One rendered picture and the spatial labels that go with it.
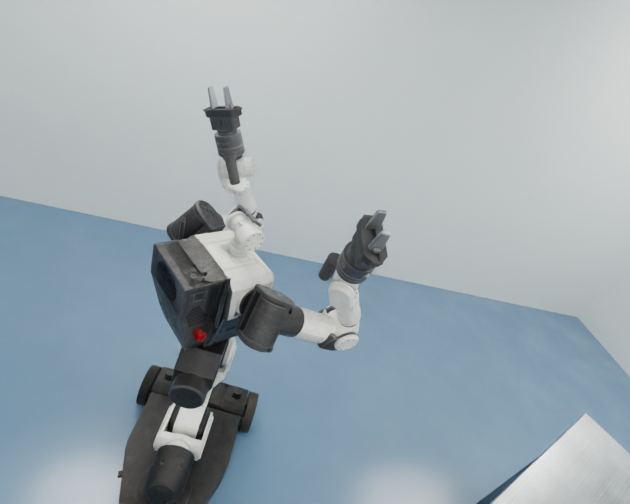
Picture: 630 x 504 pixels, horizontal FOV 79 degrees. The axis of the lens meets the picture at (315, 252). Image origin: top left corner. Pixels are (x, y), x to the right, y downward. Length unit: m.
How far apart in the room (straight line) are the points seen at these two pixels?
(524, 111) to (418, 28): 1.05
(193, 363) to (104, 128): 2.16
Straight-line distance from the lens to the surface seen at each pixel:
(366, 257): 0.81
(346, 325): 1.16
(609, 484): 1.96
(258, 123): 2.88
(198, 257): 1.09
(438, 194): 3.39
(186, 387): 1.27
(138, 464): 1.98
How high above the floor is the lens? 1.97
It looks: 33 degrees down
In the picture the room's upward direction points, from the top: 22 degrees clockwise
